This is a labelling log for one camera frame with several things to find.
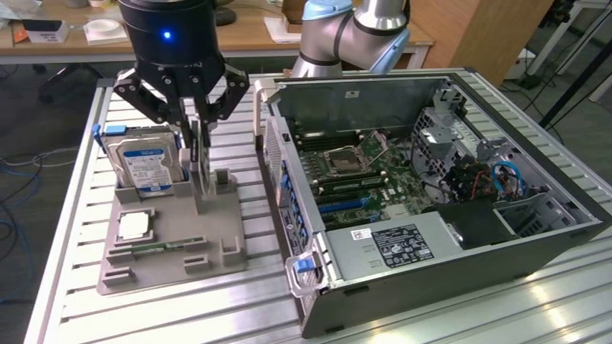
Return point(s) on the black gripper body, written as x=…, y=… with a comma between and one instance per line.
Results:
x=167, y=21

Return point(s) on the green graphics card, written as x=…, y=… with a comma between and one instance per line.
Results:
x=200, y=168

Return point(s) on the grey parts rack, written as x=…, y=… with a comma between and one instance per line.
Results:
x=182, y=229

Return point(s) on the brown cardboard box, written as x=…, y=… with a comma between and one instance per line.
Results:
x=291, y=14

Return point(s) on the silver chipset heatsink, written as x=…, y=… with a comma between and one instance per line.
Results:
x=396, y=212

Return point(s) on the grey power supply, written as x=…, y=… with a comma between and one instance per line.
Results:
x=363, y=251

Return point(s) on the black stand pole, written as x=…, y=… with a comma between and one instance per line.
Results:
x=574, y=97

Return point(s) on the RAM stick with white label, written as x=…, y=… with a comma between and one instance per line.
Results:
x=351, y=186

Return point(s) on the green motherboard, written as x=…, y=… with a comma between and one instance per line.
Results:
x=396, y=168

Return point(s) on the green RAM stick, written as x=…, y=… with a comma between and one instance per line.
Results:
x=158, y=248

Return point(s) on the silver disk bay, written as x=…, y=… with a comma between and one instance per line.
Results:
x=550, y=211

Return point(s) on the black plastic shroud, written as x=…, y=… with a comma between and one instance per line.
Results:
x=478, y=224

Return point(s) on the black lamp base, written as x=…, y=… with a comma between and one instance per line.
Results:
x=230, y=18

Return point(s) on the white square dish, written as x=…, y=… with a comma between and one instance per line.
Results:
x=106, y=36

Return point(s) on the wooden desk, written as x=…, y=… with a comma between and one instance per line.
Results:
x=72, y=49

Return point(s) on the blue case latch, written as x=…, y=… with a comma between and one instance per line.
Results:
x=303, y=266

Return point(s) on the metal socket cover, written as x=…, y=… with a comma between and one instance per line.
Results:
x=380, y=133

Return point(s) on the black office chair base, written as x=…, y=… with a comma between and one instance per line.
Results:
x=58, y=77

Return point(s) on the blue card retention clip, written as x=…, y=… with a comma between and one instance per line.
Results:
x=288, y=183
x=300, y=228
x=296, y=213
x=292, y=198

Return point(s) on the blue expansion slot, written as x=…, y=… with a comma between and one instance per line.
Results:
x=340, y=206

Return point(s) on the orange packet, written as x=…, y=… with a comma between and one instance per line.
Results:
x=20, y=37

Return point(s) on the silver perforated drive cage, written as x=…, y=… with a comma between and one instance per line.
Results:
x=432, y=122

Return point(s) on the white drawer unit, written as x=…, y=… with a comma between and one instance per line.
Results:
x=522, y=64

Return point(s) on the open dark PC case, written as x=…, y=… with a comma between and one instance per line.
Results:
x=430, y=304

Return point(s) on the silver CPU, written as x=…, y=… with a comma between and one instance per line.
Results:
x=132, y=227

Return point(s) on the white papers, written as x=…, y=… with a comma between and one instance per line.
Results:
x=278, y=32

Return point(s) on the white desk frame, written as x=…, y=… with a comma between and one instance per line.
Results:
x=602, y=89

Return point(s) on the wooden cabinet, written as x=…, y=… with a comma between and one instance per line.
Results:
x=478, y=36

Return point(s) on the white box with black lid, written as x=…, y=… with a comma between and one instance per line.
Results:
x=48, y=36

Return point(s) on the clear plastic bag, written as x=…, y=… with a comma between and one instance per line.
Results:
x=19, y=9

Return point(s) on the hard disk with blue caddy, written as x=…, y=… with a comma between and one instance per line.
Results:
x=143, y=168

